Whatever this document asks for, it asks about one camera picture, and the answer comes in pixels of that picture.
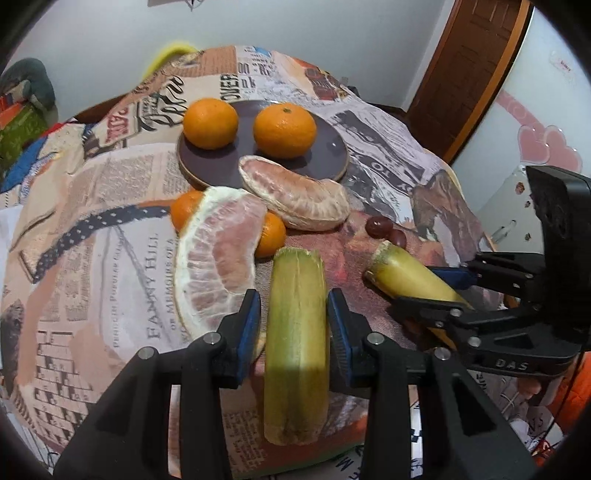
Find large peeled pomelo wedge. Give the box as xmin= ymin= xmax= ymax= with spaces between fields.
xmin=174 ymin=186 xmax=267 ymax=341

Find dark purple round plate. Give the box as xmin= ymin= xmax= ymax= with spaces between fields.
xmin=177 ymin=99 xmax=350 ymax=189

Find newspaper print tablecloth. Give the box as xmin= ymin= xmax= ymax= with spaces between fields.
xmin=0 ymin=44 xmax=513 ymax=480

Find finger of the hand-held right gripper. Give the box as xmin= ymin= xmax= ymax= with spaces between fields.
xmin=390 ymin=295 xmax=581 ymax=377
xmin=427 ymin=251 xmax=549 ymax=302

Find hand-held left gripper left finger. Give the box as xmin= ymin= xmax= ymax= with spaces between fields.
xmin=53 ymin=289 xmax=262 ymax=480

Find yellow chair back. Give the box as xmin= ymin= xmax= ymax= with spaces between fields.
xmin=143 ymin=41 xmax=200 ymax=77

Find white plastic panel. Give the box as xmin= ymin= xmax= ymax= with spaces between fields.
xmin=479 ymin=164 xmax=548 ymax=256

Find slim peeled sugarcane piece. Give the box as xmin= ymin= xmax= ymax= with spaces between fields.
xmin=364 ymin=240 xmax=475 ymax=348

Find brown wooden door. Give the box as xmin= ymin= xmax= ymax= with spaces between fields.
xmin=406 ymin=0 xmax=535 ymax=163

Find pink heart wall sticker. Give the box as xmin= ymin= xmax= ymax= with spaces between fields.
xmin=498 ymin=90 xmax=584 ymax=175

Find small tangerine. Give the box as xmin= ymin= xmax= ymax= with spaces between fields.
xmin=170 ymin=189 xmax=204 ymax=232
xmin=254 ymin=211 xmax=287 ymax=258

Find large orange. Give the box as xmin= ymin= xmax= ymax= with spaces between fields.
xmin=253 ymin=103 xmax=318 ymax=160
xmin=183 ymin=98 xmax=239 ymax=150

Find single peeled pomelo segment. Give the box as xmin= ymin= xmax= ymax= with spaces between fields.
xmin=238 ymin=155 xmax=351 ymax=232

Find colourful patchwork cloth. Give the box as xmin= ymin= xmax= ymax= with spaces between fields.
xmin=0 ymin=92 xmax=63 ymax=190

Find thick peeled sugarcane piece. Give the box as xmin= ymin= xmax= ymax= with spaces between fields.
xmin=264 ymin=247 xmax=331 ymax=446

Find dark red grapes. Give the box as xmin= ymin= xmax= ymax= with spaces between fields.
xmin=366 ymin=217 xmax=392 ymax=239

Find grey cushion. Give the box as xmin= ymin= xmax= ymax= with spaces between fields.
xmin=0 ymin=58 xmax=57 ymax=112

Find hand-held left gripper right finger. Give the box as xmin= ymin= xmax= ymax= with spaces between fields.
xmin=327 ymin=288 xmax=543 ymax=480

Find person's right hand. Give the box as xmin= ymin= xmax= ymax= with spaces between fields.
xmin=516 ymin=379 xmax=542 ymax=403

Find person's right forearm orange sleeve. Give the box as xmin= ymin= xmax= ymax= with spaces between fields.
xmin=536 ymin=351 xmax=591 ymax=460

